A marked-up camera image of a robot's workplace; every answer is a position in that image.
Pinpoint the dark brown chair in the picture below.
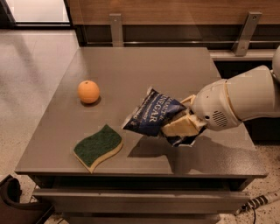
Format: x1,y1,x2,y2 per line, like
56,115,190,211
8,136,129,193
0,175,54,224

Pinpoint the left metal bracket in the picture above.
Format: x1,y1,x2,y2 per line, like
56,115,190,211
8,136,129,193
109,13,124,47

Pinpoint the striped cable on floor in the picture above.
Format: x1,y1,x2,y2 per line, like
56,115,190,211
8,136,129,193
234,191,280,217

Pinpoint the green yellow sponge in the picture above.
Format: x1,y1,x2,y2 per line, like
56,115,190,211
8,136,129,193
73,125,123,173

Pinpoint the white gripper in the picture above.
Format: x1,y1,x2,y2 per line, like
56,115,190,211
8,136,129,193
161,79,241,137

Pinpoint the blue chip bag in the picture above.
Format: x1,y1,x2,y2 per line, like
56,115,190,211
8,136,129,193
122,87,206,147

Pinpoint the metal bracket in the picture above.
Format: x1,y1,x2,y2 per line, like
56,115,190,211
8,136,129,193
109,13,124,47
232,11,262,57

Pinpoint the orange fruit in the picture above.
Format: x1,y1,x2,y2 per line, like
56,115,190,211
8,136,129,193
78,80,100,104

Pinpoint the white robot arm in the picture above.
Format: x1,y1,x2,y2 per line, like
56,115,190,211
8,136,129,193
161,47,280,137

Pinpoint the right metal bracket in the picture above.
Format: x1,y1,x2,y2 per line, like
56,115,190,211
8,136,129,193
232,11,262,57

